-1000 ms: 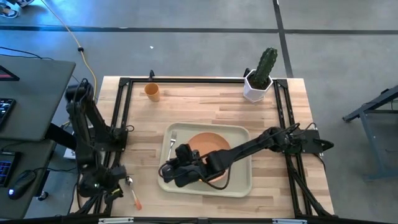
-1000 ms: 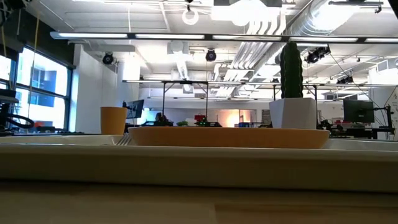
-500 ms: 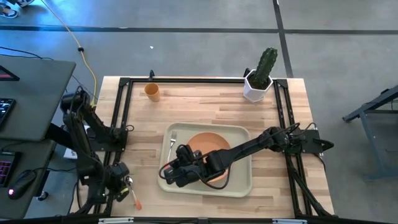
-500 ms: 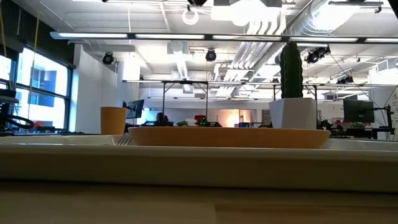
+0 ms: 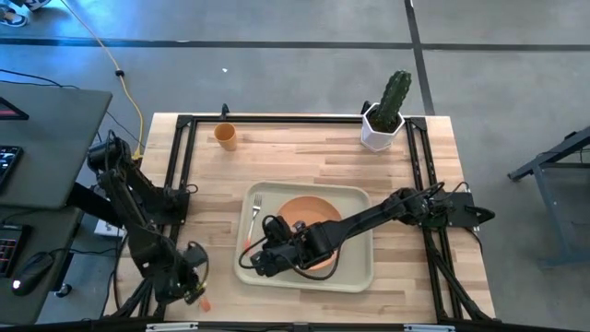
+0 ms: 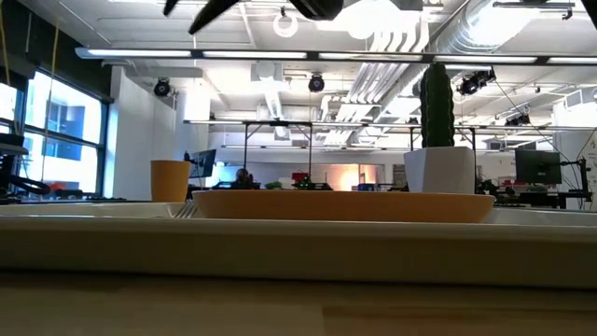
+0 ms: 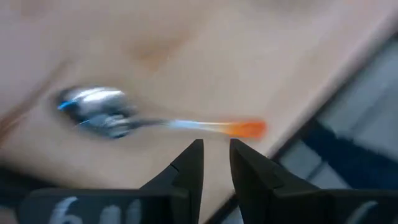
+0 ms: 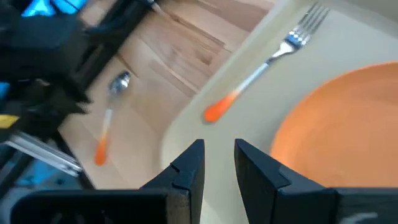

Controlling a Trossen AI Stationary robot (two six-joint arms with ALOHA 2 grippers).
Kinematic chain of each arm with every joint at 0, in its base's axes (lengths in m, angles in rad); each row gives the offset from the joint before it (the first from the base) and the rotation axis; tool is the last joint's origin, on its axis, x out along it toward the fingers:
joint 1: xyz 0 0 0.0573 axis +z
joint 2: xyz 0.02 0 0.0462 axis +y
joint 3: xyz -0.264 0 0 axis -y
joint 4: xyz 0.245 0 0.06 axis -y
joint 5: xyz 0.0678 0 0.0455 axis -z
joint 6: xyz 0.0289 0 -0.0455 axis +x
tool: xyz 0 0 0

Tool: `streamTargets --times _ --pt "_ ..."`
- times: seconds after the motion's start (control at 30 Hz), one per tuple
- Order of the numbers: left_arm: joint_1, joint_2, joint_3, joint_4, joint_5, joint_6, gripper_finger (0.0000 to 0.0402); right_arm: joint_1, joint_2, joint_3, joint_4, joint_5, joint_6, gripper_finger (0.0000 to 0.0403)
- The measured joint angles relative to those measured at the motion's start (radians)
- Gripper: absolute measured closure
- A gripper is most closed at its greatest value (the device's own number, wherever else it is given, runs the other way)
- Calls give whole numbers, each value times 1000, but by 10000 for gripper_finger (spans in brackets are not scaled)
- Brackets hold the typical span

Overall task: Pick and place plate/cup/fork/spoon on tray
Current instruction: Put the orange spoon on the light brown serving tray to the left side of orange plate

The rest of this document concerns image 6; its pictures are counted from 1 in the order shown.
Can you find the person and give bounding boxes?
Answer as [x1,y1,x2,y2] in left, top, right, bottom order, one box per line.
[231,167,257,190]

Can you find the orange plate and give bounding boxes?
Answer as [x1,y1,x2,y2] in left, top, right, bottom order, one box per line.
[191,189,496,224]

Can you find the silver ventilation duct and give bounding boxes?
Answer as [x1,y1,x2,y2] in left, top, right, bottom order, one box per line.
[431,0,579,55]

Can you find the window with dark frame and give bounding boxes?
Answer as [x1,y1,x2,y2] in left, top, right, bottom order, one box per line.
[0,69,113,201]

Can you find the green cactus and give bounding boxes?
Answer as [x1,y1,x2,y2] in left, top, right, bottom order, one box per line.
[419,63,456,149]

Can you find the black bar with light strips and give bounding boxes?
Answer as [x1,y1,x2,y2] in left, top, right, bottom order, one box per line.
[74,46,597,66]

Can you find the white faceted plant pot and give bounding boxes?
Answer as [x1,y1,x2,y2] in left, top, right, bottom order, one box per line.
[403,146,477,195]

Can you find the beige plastic tray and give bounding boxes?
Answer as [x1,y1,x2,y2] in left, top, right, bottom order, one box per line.
[0,201,597,289]

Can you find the white ring ceiling lamp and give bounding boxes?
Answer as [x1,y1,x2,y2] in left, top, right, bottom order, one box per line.
[272,7,299,39]

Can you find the tilted black monitor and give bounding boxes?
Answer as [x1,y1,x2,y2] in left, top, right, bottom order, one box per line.
[188,148,217,179]

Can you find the black background rig frame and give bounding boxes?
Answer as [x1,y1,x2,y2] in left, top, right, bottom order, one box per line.
[242,119,314,192]

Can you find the orange plastic cup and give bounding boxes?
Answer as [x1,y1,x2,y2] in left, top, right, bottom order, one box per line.
[149,160,191,203]

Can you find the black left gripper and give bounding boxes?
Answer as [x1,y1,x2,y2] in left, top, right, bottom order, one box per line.
[187,0,345,36]

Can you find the black equipment with cable loop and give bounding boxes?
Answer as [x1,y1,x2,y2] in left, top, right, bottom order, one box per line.
[0,133,51,200]

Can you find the white ceiling conduit bundle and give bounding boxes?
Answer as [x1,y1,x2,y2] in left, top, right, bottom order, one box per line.
[347,18,433,106]

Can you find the fork with orange handle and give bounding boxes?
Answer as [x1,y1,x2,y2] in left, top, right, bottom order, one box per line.
[172,202,201,220]

